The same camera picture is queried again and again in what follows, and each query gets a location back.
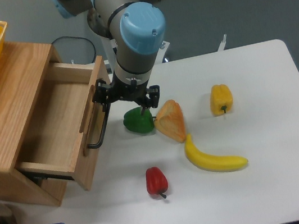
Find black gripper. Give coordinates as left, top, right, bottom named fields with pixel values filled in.
left=92, top=74, right=160, bottom=115

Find wooden top drawer black handle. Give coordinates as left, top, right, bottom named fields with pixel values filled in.
left=3, top=53, right=128, bottom=201

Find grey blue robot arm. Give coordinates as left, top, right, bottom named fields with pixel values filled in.
left=53, top=0, right=166, bottom=109

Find wooden drawer cabinet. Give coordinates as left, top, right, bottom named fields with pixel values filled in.
left=0, top=42, right=66, bottom=207

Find green bell pepper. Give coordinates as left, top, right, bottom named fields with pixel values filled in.
left=123, top=107, right=155, bottom=134

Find orange bread wedge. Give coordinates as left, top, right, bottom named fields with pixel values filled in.
left=154, top=99, right=187, bottom=143

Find yellow bell pepper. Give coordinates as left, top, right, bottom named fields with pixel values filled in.
left=210, top=84, right=234, bottom=116

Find red bell pepper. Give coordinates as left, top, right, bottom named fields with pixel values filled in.
left=146, top=166, right=169, bottom=199

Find yellow banana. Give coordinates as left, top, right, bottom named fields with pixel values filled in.
left=184, top=134, right=248, bottom=172

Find black cable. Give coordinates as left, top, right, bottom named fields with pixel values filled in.
left=50, top=31, right=99, bottom=70

